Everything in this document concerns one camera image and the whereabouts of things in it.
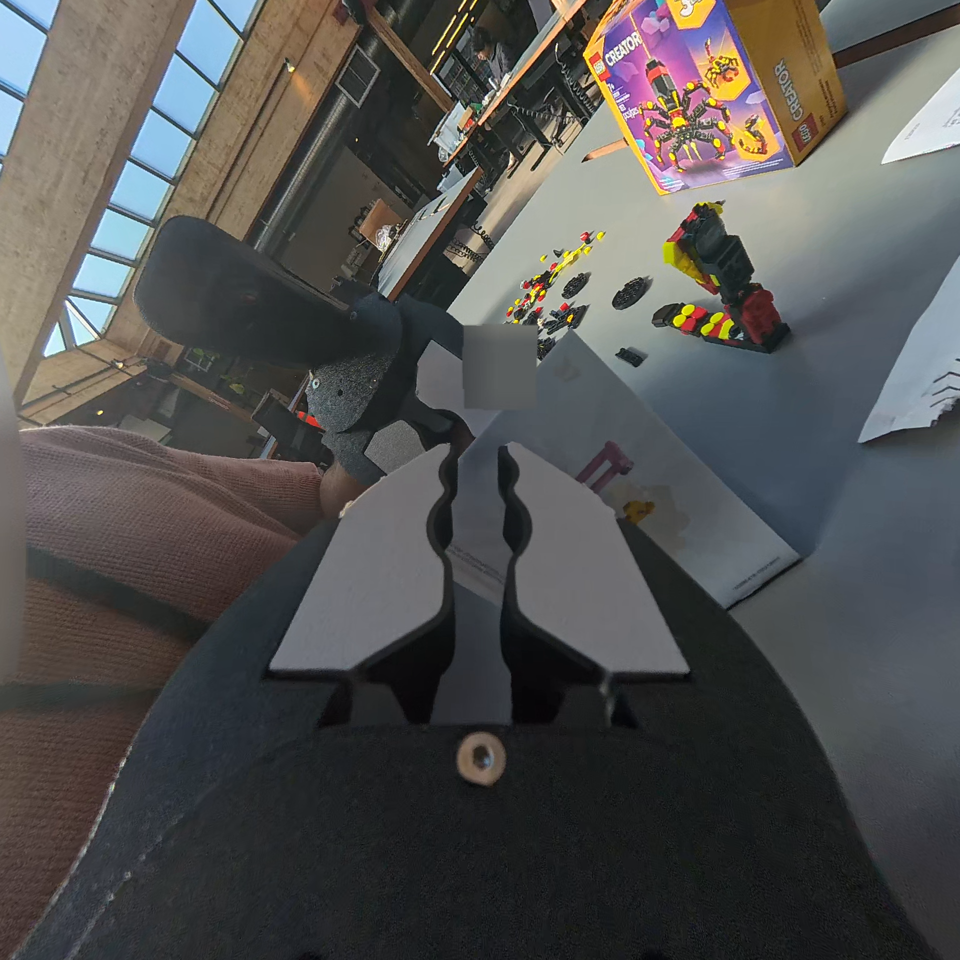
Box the red yellow toy snake body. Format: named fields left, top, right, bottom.
left=650, top=198, right=793, bottom=353

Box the person's left hand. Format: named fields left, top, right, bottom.
left=317, top=456, right=370, bottom=519

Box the pile of loose toy bricks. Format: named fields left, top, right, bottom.
left=500, top=229, right=610, bottom=361

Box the torn white paper bag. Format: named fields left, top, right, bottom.
left=859, top=256, right=960, bottom=444

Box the purple yellow toy brick box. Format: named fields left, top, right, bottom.
left=582, top=0, right=849, bottom=198

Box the blue instruction booklet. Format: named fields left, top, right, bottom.
left=446, top=330, right=802, bottom=610

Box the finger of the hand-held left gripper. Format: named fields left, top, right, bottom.
left=417, top=348, right=464, bottom=410
left=367, top=421, right=434, bottom=477

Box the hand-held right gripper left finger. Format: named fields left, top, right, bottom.
left=266, top=442, right=462, bottom=683

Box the black strap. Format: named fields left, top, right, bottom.
left=26, top=547, right=226, bottom=638

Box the white paper sheet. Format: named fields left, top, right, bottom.
left=881, top=63, right=960, bottom=164

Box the person's left forearm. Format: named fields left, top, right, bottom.
left=19, top=423, right=324, bottom=593

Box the wooden edged office desk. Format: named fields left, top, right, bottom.
left=376, top=169, right=489, bottom=300
left=441, top=0, right=593, bottom=164

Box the glass skylight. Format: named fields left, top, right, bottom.
left=0, top=0, right=265, bottom=361

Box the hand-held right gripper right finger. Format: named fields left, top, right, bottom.
left=499, top=442, right=692, bottom=682

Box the wall vent grille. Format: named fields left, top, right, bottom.
left=334, top=50, right=380, bottom=104

